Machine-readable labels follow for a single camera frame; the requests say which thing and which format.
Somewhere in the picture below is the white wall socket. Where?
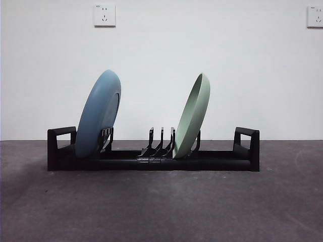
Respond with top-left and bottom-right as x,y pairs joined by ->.
306,5 -> 323,29
94,4 -> 117,28

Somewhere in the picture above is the black plate rack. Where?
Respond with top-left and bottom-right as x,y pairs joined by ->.
47,126 -> 260,172

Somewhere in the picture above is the light blue plate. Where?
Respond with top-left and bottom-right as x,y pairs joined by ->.
75,69 -> 123,159

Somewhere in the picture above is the pale green plate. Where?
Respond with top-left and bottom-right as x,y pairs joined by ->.
172,73 -> 211,160

